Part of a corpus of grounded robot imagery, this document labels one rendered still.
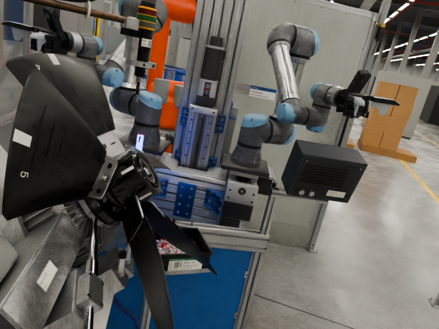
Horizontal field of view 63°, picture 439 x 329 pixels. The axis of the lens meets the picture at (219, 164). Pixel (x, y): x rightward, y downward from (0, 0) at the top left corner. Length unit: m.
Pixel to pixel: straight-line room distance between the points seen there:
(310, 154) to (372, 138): 7.67
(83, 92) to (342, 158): 0.91
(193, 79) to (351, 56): 1.52
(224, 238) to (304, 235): 1.92
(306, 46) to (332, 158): 0.55
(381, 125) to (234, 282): 7.66
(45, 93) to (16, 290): 0.29
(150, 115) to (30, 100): 1.10
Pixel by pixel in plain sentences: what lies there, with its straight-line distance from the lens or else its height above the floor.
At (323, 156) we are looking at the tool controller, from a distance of 1.33.
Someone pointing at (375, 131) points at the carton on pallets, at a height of 0.48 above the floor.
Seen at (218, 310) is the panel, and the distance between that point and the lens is 1.65.
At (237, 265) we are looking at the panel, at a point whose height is 0.70.
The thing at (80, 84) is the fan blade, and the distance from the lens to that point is 0.93.
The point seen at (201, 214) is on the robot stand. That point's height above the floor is 0.76.
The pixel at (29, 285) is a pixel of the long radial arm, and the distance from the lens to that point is 0.63.
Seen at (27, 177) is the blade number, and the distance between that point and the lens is 0.58.
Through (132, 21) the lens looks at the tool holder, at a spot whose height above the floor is 1.54.
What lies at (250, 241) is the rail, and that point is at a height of 0.83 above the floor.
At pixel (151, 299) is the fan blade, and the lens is 0.77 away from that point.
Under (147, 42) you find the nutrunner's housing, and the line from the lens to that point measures 0.86.
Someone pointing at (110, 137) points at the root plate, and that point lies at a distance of 0.87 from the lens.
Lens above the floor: 1.51
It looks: 17 degrees down
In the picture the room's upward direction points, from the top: 12 degrees clockwise
